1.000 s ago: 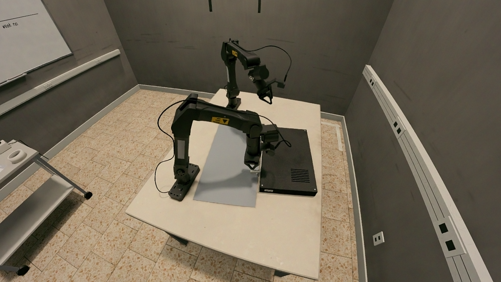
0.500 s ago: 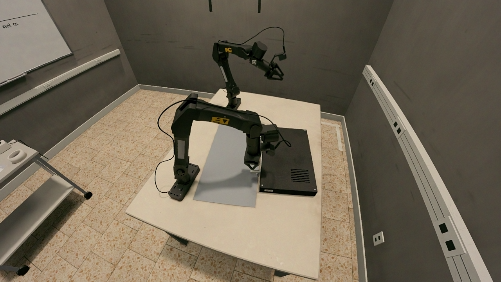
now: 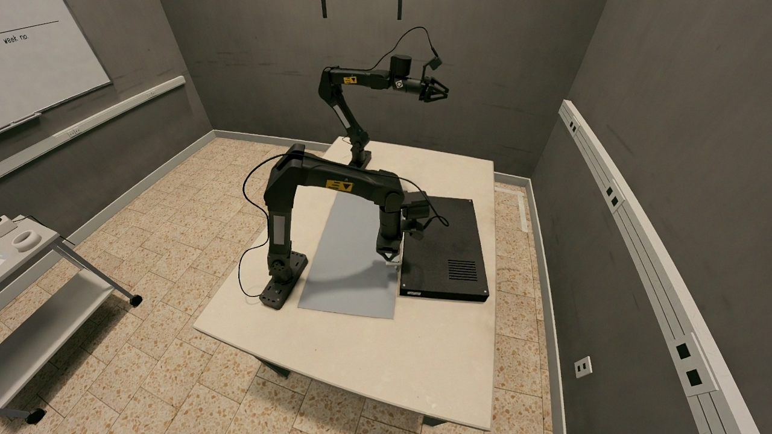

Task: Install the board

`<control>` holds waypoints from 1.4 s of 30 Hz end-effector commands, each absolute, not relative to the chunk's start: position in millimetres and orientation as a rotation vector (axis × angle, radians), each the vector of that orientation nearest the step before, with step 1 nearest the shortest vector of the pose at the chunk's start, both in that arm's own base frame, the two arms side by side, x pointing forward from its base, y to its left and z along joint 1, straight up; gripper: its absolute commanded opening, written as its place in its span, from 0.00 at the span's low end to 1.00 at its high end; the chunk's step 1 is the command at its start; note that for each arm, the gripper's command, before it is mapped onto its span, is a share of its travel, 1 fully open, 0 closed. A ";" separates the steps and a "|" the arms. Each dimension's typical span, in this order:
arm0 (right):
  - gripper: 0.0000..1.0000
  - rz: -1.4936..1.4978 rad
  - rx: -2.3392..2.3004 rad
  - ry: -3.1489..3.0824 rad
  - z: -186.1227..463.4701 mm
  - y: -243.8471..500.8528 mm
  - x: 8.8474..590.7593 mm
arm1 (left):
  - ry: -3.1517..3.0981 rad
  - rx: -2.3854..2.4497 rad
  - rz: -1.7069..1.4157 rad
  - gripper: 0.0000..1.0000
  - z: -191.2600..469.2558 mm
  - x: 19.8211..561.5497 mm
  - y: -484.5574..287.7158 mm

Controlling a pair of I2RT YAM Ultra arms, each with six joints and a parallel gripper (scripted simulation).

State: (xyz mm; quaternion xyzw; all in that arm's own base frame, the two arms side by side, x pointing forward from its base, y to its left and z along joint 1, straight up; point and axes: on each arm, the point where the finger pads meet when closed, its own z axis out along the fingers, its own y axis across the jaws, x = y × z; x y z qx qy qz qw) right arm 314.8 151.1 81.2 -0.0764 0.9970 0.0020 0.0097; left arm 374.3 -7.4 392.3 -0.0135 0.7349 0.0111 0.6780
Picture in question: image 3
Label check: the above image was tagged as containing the green circuit board with grey panel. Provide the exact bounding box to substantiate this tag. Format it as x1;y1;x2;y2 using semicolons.
386;242;403;269

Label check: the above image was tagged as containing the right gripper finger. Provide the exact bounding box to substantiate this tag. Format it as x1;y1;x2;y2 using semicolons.
376;249;400;262

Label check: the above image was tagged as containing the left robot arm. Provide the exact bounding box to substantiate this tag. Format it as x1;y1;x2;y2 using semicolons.
318;54;412;168

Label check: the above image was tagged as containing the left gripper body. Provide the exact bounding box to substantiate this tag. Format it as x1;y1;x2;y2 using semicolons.
406;56;436;102

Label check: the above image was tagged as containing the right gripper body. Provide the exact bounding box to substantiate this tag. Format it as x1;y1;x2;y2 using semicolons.
376;219;423;253

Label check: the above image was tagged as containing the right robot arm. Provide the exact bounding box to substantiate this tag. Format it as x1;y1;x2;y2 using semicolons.
259;143;429;307

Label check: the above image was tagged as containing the grey flat mat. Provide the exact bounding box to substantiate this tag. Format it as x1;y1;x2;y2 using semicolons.
297;191;397;319

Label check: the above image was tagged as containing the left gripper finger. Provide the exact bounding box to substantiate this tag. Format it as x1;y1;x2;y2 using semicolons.
431;77;449;95
426;83;448;103

